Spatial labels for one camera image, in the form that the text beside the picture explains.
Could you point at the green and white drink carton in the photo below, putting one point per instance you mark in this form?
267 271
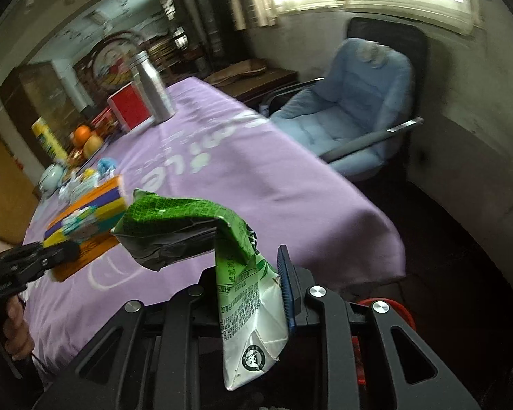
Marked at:
248 307

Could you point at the yellow round fruit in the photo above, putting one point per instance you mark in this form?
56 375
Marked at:
93 145

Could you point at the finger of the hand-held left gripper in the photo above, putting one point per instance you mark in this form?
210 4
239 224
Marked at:
55 254

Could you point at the blue crumpled wrapper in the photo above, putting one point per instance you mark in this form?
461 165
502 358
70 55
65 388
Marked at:
107 165

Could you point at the wrapped brown bread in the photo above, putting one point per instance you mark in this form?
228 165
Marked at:
78 156

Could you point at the red plastic basket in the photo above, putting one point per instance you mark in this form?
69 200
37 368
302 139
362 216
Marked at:
404 316

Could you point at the tall yellow canister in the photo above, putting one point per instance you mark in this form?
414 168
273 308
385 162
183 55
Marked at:
49 141

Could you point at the red and white box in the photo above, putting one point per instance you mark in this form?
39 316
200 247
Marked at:
130 106

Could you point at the red biscuit packet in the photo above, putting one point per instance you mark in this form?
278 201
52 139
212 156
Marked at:
104 119

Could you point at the wooden side table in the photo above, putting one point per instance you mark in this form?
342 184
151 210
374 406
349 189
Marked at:
260 85

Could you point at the wooden cabinet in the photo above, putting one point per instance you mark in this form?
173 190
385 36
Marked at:
38 89

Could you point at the blue cushioned chair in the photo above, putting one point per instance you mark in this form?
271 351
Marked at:
350 102

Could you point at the person's left hand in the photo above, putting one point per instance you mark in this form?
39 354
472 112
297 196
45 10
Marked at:
19 329

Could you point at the orange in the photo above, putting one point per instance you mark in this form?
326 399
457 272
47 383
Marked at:
81 134

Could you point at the crumpled clear plastic wrap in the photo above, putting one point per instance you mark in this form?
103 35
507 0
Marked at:
66 190

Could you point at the purple printed tablecloth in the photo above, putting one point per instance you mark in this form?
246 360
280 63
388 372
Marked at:
260 171

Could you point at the orange and green cardboard box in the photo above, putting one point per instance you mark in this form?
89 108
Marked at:
98 205

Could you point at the steel drink bottle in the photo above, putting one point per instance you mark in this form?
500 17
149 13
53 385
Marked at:
154 89

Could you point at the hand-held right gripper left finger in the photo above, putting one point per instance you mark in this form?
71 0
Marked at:
194 307

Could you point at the white flat packet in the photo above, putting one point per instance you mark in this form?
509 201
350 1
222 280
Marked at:
83 190

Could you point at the white ceramic lidded pot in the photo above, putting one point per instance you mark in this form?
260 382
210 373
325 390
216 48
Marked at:
53 177

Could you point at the brown wooden door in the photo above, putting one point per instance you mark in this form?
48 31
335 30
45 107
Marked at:
4 188

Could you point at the yellow plastic pompom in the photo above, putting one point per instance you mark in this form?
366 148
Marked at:
89 175

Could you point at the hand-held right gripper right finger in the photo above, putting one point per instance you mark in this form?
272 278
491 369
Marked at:
287 290

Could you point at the round embroidered table screen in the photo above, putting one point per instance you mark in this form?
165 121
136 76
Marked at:
111 59

